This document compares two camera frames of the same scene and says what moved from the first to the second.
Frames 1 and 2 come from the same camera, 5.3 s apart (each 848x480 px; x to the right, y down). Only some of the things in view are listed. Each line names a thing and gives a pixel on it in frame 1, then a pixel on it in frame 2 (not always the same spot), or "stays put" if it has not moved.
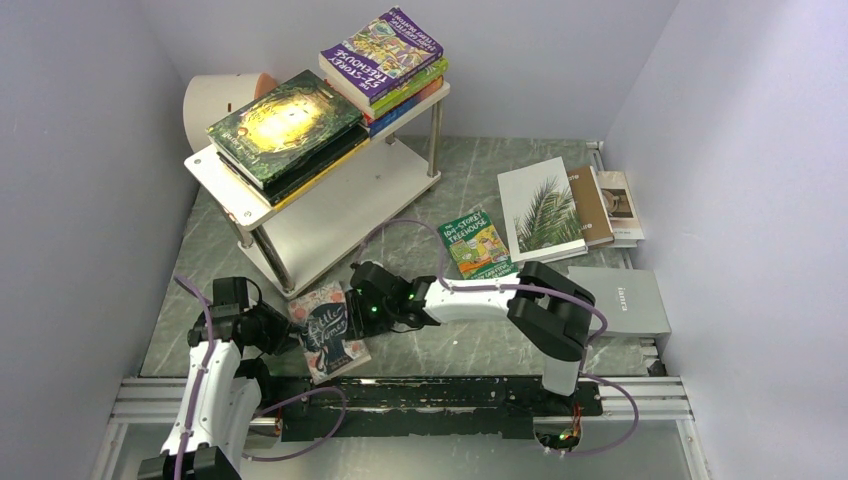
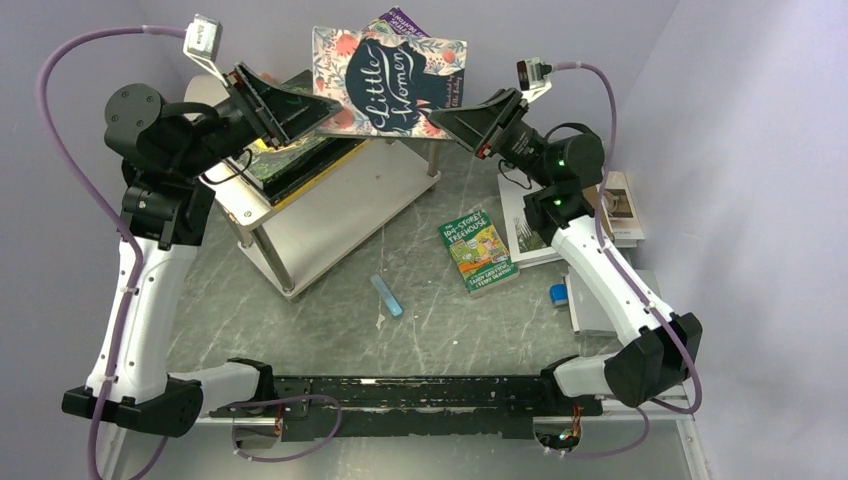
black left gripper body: (276, 329) to (252, 96)
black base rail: (327, 409) stays put
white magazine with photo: (622, 212) stays put
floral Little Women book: (320, 316) to (385, 82)
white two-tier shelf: (295, 242) stays put
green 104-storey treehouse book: (477, 248) stays put
